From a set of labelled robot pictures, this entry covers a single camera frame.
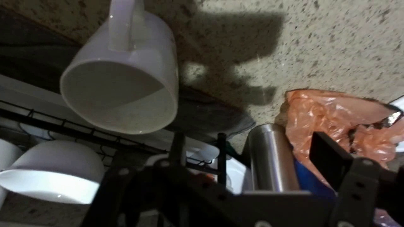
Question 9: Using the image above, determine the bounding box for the blue packet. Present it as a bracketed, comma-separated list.
[294, 159, 337, 200]

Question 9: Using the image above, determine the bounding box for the orange plastic bag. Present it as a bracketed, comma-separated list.
[275, 89, 404, 189]

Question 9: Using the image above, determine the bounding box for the white cup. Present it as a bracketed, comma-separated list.
[0, 139, 24, 207]

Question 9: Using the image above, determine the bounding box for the small white dish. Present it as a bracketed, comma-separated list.
[186, 143, 220, 162]

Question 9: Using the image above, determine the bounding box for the black wire dish rack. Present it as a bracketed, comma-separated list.
[0, 74, 253, 193]

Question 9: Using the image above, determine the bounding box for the white bowl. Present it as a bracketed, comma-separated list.
[0, 140, 105, 205]

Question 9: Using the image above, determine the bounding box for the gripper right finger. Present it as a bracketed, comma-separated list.
[309, 132, 404, 227]

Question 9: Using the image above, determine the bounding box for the stainless steel cup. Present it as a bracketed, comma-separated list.
[242, 124, 301, 193]

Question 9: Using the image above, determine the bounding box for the dark drying mat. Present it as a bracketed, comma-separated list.
[0, 8, 257, 140]

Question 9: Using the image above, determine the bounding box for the white mug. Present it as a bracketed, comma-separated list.
[60, 0, 180, 135]

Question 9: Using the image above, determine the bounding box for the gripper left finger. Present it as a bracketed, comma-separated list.
[80, 132, 241, 227]

